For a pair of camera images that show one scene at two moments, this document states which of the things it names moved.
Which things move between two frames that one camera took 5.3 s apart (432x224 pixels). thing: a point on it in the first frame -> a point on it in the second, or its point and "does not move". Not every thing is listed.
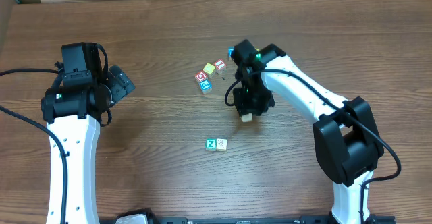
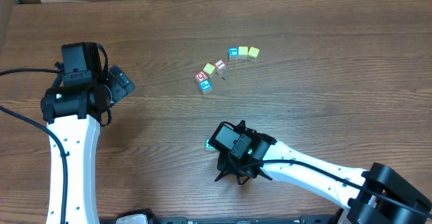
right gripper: x=247 y=106 -> x=225 y=163
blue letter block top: x=230 y=50 does not move
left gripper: x=119 y=84 does not move
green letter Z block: x=210 y=144 does not move
